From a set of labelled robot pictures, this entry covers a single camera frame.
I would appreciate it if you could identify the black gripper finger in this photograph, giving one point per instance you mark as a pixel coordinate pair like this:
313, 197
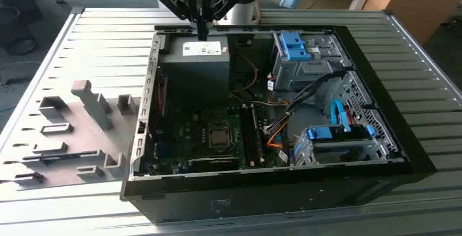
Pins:
173, 3
223, 6

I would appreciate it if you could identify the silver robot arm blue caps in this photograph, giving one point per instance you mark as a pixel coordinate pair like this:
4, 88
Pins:
245, 11

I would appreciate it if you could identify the black RAM slot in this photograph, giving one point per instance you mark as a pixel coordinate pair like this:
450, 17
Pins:
253, 138
246, 138

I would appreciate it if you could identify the grey power supply unit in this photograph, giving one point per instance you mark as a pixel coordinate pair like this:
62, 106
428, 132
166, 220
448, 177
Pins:
195, 57

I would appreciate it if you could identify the grey metal drive cage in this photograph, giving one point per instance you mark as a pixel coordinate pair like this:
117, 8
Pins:
314, 69

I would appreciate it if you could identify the silver CPU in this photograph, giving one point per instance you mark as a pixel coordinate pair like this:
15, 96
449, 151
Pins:
221, 137

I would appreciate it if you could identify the green motherboard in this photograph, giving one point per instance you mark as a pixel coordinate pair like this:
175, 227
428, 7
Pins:
187, 141

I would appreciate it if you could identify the perforated metal cage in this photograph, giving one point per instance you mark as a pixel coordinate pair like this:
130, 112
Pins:
361, 103

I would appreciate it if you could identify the hard disk in blue carrier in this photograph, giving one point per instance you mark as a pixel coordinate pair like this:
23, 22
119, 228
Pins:
319, 133

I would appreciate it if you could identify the grey parts rack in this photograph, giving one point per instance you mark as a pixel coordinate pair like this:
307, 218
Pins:
90, 138

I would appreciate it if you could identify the wooden cabinet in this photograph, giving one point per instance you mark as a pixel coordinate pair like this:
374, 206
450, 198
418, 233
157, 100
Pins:
426, 3

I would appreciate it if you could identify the black graphics card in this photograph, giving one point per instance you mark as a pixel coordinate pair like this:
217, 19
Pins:
213, 164

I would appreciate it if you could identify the silver disk bay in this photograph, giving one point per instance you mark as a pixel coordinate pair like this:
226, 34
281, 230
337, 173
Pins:
306, 154

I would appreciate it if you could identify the black chair base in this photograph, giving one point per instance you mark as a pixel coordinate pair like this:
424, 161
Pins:
453, 22

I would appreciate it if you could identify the black PC case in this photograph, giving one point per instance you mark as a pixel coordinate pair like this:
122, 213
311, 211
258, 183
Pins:
253, 200

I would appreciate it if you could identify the blue plastic drive bracket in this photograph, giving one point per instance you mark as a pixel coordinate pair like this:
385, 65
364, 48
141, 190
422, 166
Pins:
299, 54
293, 41

